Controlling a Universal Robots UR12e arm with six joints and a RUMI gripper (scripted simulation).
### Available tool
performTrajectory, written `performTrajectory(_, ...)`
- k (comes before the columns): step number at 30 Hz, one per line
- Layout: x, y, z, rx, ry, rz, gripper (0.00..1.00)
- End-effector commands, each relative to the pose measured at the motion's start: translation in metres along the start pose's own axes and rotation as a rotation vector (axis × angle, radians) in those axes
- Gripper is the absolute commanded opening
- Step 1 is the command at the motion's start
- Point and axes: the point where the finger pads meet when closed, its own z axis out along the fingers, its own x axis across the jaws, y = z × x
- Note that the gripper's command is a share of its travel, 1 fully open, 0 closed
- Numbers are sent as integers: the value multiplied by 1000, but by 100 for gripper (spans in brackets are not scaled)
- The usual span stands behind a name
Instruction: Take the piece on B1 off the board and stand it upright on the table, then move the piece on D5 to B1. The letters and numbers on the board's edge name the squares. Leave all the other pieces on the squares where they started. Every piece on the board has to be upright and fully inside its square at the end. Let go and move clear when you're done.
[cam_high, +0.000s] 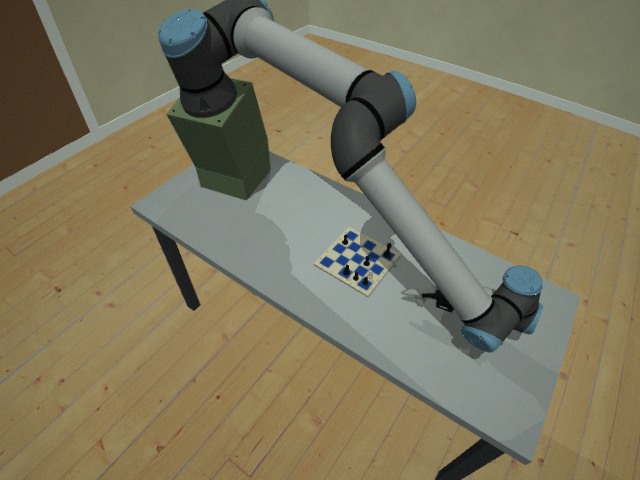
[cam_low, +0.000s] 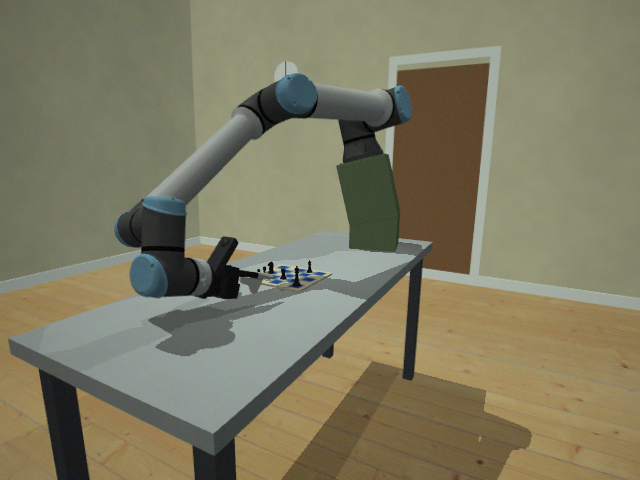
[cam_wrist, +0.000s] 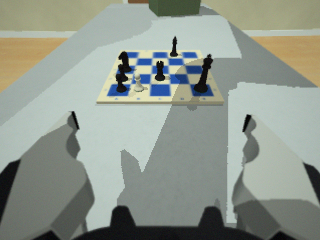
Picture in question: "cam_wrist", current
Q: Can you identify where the blue and cream chessboard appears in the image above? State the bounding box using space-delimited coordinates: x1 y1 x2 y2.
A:
97 50 224 104

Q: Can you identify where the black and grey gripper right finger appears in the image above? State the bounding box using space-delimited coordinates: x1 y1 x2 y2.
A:
232 114 320 240

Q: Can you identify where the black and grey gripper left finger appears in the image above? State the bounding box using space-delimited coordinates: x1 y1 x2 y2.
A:
0 111 95 240

